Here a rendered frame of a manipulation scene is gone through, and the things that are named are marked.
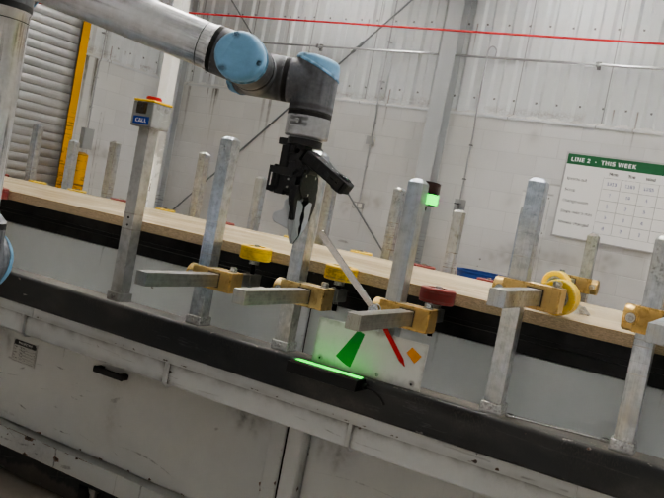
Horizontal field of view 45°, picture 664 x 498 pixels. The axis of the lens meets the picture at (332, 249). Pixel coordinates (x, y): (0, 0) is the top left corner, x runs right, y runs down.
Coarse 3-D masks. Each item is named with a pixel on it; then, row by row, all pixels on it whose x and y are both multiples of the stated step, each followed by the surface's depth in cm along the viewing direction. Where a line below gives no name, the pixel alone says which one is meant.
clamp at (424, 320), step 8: (376, 296) 171; (384, 304) 168; (392, 304) 167; (400, 304) 166; (408, 304) 166; (416, 312) 164; (424, 312) 163; (432, 312) 164; (416, 320) 164; (424, 320) 163; (432, 320) 165; (408, 328) 165; (416, 328) 164; (424, 328) 163; (432, 328) 166
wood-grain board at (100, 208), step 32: (32, 192) 268; (64, 192) 314; (160, 224) 225; (192, 224) 256; (288, 256) 203; (320, 256) 221; (352, 256) 250; (384, 288) 190; (416, 288) 186; (448, 288) 194; (480, 288) 217; (544, 320) 172; (576, 320) 171; (608, 320) 187
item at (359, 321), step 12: (348, 312) 144; (360, 312) 146; (372, 312) 149; (384, 312) 153; (396, 312) 157; (408, 312) 162; (444, 312) 180; (348, 324) 144; (360, 324) 142; (372, 324) 147; (384, 324) 152; (396, 324) 158; (408, 324) 163
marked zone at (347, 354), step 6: (354, 336) 171; (360, 336) 170; (348, 342) 171; (354, 342) 171; (360, 342) 170; (342, 348) 172; (348, 348) 171; (354, 348) 170; (342, 354) 172; (348, 354) 171; (354, 354) 170; (342, 360) 172; (348, 360) 171; (348, 366) 171
